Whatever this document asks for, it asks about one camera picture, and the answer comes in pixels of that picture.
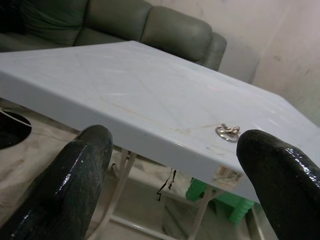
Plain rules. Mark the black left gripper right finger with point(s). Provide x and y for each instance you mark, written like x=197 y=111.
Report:
x=282 y=180

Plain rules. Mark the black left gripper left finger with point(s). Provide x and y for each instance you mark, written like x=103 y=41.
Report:
x=62 y=180

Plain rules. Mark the green plastic stool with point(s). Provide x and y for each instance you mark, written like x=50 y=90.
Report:
x=240 y=212

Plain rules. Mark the white metal table legs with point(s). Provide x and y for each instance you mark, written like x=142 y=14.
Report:
x=124 y=172

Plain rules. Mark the black standing fan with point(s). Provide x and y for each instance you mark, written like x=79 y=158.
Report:
x=12 y=132

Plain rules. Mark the green leather sofa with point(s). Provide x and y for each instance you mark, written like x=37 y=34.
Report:
x=175 y=30

